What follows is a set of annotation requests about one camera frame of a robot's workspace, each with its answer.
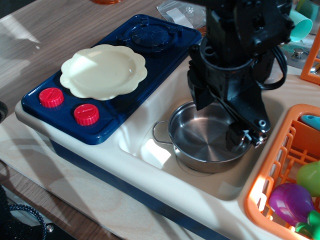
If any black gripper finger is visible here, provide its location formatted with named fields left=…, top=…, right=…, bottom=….
left=193, top=87, right=217, bottom=111
left=225, top=122, right=252, bottom=152

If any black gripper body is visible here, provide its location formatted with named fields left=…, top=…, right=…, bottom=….
left=187, top=43, right=272, bottom=147

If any stainless steel pan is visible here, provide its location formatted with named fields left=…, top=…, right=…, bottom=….
left=152, top=101, right=251, bottom=174

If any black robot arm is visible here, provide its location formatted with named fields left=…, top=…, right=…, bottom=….
left=187, top=0, right=295, bottom=151

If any cream toy sink unit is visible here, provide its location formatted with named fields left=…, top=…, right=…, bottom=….
left=15, top=61, right=320, bottom=240

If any right red stove knob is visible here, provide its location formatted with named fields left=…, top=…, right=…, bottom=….
left=73, top=103, right=100, bottom=126

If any red stove knob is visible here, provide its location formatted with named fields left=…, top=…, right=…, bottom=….
left=73, top=103, right=100, bottom=126
left=39, top=87, right=64, bottom=108

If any left red stove knob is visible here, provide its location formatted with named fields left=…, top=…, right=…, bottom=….
left=39, top=87, right=64, bottom=108

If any orange dish rack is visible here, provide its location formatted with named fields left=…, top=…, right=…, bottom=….
left=244, top=104, right=320, bottom=240

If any steel pot lid knob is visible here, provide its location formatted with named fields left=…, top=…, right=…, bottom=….
left=291, top=48, right=307, bottom=61

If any orange plastic crate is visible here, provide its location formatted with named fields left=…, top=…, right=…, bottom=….
left=300, top=29, right=320, bottom=85

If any teal utensil in rack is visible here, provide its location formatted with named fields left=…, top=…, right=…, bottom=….
left=300, top=115, right=320, bottom=131

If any clear plastic bag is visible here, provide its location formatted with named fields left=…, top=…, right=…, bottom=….
left=156, top=0, right=206, bottom=29

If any green toy pear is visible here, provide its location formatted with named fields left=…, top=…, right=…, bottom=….
left=296, top=161, right=320, bottom=197

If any teal plastic cup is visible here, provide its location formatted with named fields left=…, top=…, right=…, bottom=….
left=289, top=9, right=313, bottom=42

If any purple toy eggplant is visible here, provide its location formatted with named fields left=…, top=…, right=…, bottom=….
left=268, top=183, right=315, bottom=226

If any cream scalloped plate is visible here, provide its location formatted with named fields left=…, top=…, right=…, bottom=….
left=59, top=44, right=148, bottom=101

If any black braided cable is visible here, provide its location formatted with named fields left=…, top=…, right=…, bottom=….
left=7, top=203, right=48, bottom=240

